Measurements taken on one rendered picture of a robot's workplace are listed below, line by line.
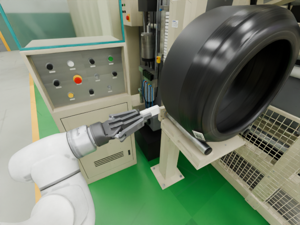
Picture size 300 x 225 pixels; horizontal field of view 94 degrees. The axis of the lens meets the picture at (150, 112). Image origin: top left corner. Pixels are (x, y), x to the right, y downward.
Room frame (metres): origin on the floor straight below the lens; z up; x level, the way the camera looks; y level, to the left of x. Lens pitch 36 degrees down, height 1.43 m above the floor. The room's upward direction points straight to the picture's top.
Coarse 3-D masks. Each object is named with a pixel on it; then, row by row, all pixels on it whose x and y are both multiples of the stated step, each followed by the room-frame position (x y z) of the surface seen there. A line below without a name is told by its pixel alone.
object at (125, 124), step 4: (140, 116) 0.38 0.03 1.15; (128, 120) 0.36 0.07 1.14; (132, 120) 0.36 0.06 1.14; (136, 120) 0.36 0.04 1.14; (116, 124) 0.34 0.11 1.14; (120, 124) 0.34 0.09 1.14; (124, 124) 0.34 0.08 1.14; (128, 124) 0.35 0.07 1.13; (112, 128) 0.33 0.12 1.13; (124, 128) 0.34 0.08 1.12
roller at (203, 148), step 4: (168, 116) 0.69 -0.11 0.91; (172, 120) 0.65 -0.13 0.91; (176, 124) 0.62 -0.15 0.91; (180, 128) 0.58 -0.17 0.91; (184, 132) 0.55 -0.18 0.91; (188, 136) 0.52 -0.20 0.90; (192, 140) 0.49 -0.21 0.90; (196, 140) 0.48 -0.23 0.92; (196, 144) 0.47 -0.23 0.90; (200, 144) 0.46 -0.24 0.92; (204, 144) 0.45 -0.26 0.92; (200, 148) 0.44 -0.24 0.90; (204, 148) 0.43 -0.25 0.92; (208, 148) 0.43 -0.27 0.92; (204, 152) 0.42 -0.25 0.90; (208, 152) 0.42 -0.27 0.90
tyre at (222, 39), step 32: (192, 32) 0.56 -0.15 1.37; (224, 32) 0.46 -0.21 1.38; (256, 32) 0.44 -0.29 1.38; (288, 32) 0.50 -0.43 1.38; (192, 64) 0.45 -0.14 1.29; (224, 64) 0.40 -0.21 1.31; (256, 64) 0.74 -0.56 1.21; (288, 64) 0.57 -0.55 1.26; (192, 96) 0.40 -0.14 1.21; (224, 96) 0.78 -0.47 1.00; (256, 96) 0.67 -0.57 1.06; (192, 128) 0.40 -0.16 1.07; (224, 128) 0.58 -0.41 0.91
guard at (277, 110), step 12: (276, 108) 0.64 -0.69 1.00; (276, 120) 0.61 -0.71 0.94; (252, 132) 0.68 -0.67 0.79; (288, 132) 0.55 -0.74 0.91; (264, 144) 0.60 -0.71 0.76; (240, 156) 0.67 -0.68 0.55; (228, 168) 0.69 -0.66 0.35; (264, 168) 0.53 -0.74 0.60; (264, 180) 0.50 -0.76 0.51; (252, 192) 0.50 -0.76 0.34; (264, 192) 0.46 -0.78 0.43; (288, 204) 0.37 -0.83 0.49
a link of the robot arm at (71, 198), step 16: (80, 176) 0.22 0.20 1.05; (48, 192) 0.17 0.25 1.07; (64, 192) 0.16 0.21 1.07; (80, 192) 0.18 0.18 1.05; (48, 208) 0.13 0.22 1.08; (64, 208) 0.13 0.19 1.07; (80, 208) 0.14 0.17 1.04; (0, 224) 0.08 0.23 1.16; (16, 224) 0.08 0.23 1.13; (32, 224) 0.09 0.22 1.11; (48, 224) 0.10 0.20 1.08; (64, 224) 0.11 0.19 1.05; (80, 224) 0.12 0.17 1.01
